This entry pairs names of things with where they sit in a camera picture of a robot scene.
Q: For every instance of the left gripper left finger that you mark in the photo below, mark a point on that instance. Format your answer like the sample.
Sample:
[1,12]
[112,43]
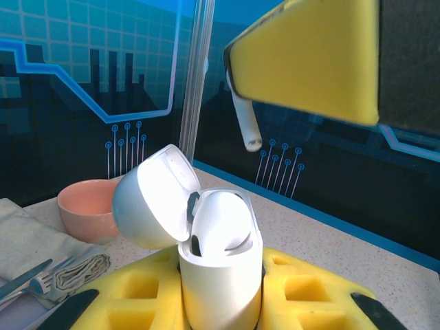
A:
[137,302]

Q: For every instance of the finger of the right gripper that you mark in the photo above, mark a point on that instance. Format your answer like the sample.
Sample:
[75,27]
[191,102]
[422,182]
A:
[227,58]
[309,62]

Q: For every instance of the beige folded cloth napkin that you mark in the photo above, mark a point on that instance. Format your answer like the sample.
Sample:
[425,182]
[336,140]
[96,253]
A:
[31,233]

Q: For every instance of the white earbud charging case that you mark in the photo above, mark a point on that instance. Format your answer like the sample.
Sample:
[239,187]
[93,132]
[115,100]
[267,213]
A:
[220,285]

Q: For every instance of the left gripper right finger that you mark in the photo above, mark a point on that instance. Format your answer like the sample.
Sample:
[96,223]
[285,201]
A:
[309,302]

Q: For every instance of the aluminium frame post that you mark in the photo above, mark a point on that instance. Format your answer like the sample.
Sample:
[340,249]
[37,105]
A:
[196,86]

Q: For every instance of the metal fork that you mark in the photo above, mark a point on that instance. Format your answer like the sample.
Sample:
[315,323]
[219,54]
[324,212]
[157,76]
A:
[43,280]

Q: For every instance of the metal knife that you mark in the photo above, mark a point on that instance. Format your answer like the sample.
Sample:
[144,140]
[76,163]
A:
[24,278]

